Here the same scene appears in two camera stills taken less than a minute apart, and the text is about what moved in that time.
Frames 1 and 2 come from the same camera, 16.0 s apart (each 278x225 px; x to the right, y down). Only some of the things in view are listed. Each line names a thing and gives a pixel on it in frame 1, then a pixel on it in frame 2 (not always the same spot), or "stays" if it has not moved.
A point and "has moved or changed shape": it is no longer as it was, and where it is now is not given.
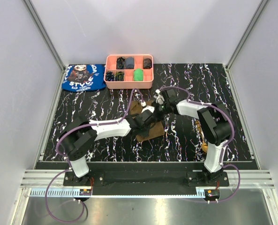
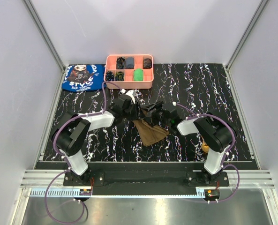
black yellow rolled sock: x=120 y=62 stays
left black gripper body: x=145 y=131 -> x=132 y=113
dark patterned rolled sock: x=147 y=63 stays
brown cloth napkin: x=156 y=128 has moved or changed shape
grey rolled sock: x=129 y=63 stays
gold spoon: x=204 y=147 stays
